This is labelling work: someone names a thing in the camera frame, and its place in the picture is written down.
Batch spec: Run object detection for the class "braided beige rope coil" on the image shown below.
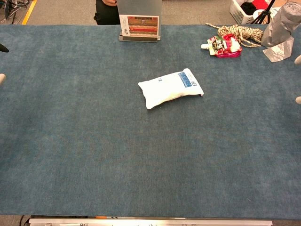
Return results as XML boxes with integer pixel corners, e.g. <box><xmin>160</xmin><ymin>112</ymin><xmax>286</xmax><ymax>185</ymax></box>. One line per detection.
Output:
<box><xmin>205</xmin><ymin>23</ymin><xmax>265</xmax><ymax>48</ymax></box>

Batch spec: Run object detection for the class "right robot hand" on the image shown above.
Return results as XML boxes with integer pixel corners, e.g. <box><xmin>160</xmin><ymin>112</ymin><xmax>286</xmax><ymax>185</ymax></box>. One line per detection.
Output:
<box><xmin>294</xmin><ymin>54</ymin><xmax>301</xmax><ymax>104</ymax></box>

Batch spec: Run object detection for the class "blue felt table mat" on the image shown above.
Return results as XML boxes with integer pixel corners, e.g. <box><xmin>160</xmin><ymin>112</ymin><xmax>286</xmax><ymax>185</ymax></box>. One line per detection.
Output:
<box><xmin>0</xmin><ymin>24</ymin><xmax>301</xmax><ymax>216</ymax></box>

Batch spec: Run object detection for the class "white plastic laundry basket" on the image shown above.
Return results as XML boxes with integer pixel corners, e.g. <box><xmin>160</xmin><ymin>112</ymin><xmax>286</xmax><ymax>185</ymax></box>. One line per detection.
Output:
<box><xmin>230</xmin><ymin>0</ymin><xmax>280</xmax><ymax>25</ymax></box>

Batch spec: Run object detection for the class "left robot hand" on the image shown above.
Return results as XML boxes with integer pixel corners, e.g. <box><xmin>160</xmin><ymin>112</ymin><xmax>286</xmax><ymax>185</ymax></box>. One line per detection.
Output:
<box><xmin>0</xmin><ymin>43</ymin><xmax>9</xmax><ymax>85</ymax></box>

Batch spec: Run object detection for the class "person in black clothing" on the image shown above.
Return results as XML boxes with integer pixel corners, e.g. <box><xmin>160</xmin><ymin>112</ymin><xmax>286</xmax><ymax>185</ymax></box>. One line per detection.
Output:
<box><xmin>93</xmin><ymin>0</ymin><xmax>121</xmax><ymax>25</ymax></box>

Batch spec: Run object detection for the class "metal sign stand with card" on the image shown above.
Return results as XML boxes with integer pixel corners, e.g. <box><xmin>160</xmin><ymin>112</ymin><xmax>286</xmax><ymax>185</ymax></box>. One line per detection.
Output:
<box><xmin>117</xmin><ymin>0</ymin><xmax>163</xmax><ymax>43</ymax></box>

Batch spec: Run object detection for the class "aluminium profile rail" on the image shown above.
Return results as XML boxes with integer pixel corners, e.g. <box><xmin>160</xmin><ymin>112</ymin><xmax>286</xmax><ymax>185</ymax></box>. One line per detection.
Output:
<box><xmin>28</xmin><ymin>218</ymin><xmax>273</xmax><ymax>226</ymax></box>

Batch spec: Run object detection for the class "black tripod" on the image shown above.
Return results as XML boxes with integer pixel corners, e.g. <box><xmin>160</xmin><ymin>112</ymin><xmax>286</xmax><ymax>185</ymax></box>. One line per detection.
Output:
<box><xmin>251</xmin><ymin>0</ymin><xmax>277</xmax><ymax>24</ymax></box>

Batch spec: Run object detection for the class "grey plastic bag roll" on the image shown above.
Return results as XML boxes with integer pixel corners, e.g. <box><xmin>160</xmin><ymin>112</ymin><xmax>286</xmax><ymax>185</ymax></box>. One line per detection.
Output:
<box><xmin>261</xmin><ymin>1</ymin><xmax>301</xmax><ymax>63</ymax></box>

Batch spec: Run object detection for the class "red cloth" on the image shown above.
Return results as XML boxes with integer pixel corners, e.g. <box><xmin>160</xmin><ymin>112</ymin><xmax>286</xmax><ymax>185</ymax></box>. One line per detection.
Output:
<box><xmin>253</xmin><ymin>0</ymin><xmax>273</xmax><ymax>10</ymax></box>

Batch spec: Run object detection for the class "white pouch with blue label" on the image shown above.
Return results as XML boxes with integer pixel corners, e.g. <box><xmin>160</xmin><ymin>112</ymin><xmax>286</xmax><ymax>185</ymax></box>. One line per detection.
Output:
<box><xmin>137</xmin><ymin>68</ymin><xmax>205</xmax><ymax>110</ymax></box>

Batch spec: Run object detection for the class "red fruit jelly spout pouch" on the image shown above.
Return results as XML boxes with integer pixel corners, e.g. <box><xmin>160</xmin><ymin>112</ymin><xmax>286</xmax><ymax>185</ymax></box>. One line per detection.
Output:
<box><xmin>201</xmin><ymin>33</ymin><xmax>243</xmax><ymax>58</ymax></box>

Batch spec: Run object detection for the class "black cloth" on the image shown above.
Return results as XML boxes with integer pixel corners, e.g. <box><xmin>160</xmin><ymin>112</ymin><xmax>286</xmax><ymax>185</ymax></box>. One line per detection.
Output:
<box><xmin>241</xmin><ymin>1</ymin><xmax>258</xmax><ymax>16</ymax></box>

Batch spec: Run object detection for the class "bundle of black floor cables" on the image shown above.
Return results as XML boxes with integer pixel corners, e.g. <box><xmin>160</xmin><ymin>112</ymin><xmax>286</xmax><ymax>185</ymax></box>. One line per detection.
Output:
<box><xmin>0</xmin><ymin>0</ymin><xmax>30</xmax><ymax>24</ymax></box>

